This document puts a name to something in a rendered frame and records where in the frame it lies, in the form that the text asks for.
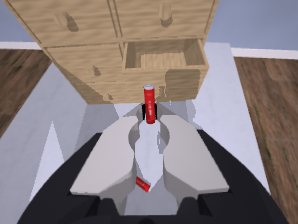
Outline light brown wooden chest of drawers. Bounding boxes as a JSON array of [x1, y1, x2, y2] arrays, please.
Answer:
[[2, 0, 219, 105]]

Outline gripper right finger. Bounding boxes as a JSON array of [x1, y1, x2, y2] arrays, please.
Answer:
[[155, 102, 289, 224]]

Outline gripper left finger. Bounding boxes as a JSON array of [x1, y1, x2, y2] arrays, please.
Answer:
[[17, 103, 146, 224]]

